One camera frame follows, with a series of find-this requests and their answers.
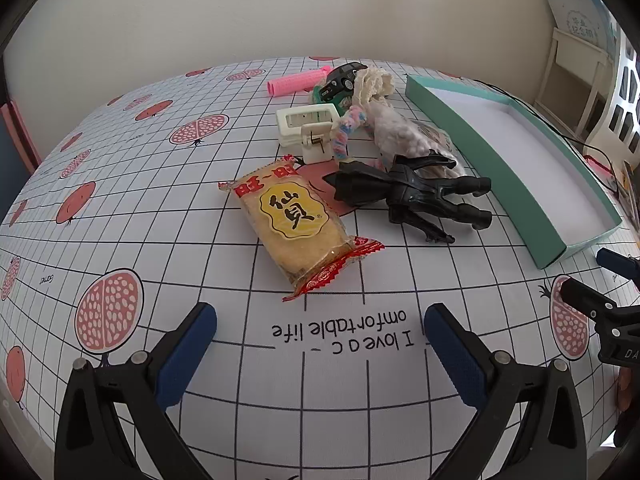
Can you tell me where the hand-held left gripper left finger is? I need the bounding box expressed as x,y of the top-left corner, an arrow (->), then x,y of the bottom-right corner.
54,302 -> 218,480

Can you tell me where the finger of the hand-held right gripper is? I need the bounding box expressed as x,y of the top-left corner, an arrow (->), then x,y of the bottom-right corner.
560,276 -> 619,321
596,247 -> 640,286

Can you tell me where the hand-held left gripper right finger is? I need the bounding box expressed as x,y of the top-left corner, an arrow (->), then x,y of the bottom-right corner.
423,302 -> 587,480

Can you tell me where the yellow rice cracker packet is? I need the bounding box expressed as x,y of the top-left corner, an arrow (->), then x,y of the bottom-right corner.
218,156 -> 386,302

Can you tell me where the teal cardboard box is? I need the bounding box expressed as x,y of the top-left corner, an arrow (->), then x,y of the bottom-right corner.
405,74 -> 623,270

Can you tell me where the black action figure toy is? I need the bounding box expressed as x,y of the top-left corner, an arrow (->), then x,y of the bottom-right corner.
322,154 -> 493,245

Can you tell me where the clear bag of cotton swabs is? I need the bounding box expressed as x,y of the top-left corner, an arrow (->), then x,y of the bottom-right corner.
367,102 -> 466,176

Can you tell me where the pastel rainbow hair tie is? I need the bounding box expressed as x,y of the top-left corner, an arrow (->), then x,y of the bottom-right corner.
332,105 -> 373,156

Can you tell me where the cream plastic clip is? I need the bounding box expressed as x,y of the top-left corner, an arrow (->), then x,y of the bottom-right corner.
276,103 -> 337,164

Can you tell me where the cream lace cloth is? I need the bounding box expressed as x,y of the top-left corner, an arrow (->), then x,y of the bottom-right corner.
350,66 -> 396,106

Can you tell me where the small green plastic item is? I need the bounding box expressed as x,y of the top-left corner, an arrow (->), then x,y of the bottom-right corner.
309,85 -> 351,108

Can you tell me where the black toy car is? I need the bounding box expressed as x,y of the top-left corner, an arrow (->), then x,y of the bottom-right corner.
319,62 -> 366,102

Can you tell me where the colourful stationery pile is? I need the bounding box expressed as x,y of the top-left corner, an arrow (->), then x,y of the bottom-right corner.
617,160 -> 640,213

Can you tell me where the pomegranate print grid tablecloth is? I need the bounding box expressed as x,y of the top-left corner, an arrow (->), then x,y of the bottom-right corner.
0,56 -> 640,480

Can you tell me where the white wooden chair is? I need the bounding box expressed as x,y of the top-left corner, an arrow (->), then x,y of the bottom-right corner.
532,27 -> 613,143

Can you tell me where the pale printed poster board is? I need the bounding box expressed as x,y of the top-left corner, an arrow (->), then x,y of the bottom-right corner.
542,0 -> 621,56

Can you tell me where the pink edged dark board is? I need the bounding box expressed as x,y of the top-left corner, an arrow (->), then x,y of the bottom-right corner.
0,100 -> 42,173

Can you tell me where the pink hair roller clip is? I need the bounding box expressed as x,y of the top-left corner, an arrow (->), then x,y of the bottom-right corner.
267,66 -> 333,97

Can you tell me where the white multi-window photo frame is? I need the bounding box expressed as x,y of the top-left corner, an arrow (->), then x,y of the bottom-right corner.
590,30 -> 640,153

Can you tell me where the black cable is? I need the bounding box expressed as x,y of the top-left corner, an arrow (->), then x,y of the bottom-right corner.
470,79 -> 626,196

